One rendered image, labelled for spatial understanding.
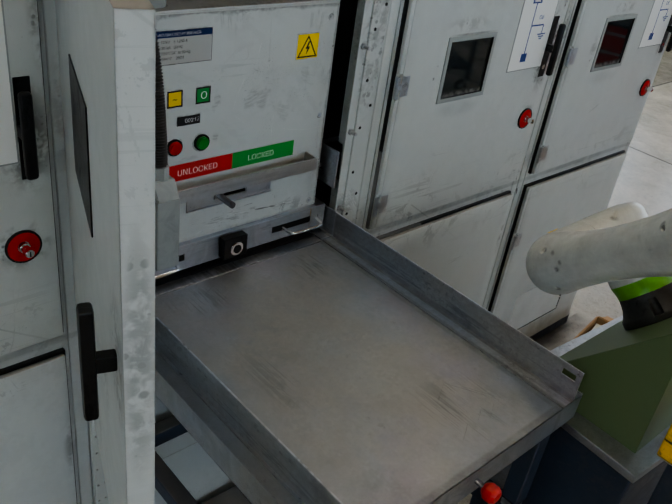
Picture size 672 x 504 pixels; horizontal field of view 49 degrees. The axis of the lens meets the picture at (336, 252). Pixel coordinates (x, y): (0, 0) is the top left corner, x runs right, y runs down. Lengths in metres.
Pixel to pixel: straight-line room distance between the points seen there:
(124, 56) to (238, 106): 0.91
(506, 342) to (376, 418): 0.34
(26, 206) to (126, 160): 0.66
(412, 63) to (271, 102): 0.35
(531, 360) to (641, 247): 0.33
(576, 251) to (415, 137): 0.55
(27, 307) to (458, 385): 0.78
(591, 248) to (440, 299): 0.34
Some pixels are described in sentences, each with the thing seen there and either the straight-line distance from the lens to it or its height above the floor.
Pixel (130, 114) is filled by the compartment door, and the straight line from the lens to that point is 0.60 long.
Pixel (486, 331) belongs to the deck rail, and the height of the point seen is 0.87.
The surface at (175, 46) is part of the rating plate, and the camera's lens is 1.36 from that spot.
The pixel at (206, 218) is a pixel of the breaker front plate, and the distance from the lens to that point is 1.54.
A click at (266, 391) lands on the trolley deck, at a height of 0.85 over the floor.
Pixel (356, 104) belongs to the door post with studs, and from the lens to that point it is 1.63.
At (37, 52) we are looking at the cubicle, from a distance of 1.18.
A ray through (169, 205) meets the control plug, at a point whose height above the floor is 1.09.
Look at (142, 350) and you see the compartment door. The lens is 0.72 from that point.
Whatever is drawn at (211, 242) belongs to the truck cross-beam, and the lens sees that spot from 1.56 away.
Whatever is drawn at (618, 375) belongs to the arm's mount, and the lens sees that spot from 1.49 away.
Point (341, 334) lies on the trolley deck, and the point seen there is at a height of 0.85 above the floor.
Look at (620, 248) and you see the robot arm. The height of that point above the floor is 1.15.
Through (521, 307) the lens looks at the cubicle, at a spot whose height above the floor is 0.26.
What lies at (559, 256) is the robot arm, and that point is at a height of 1.05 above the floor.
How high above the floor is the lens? 1.72
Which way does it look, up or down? 31 degrees down
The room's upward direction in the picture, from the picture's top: 9 degrees clockwise
